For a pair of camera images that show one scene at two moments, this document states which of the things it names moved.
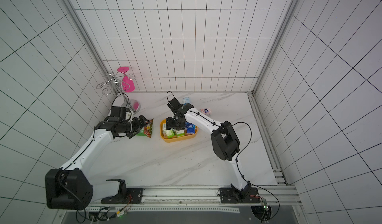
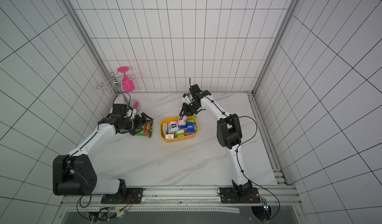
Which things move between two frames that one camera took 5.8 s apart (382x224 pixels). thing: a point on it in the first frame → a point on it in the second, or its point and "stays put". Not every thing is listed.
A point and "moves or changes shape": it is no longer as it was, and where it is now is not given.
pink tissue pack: (206, 111) moves or changes shape
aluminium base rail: (185, 199) stays put
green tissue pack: (180, 133) stays put
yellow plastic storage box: (174, 139) stays put
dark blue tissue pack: (190, 128) stays put
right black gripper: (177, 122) → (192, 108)
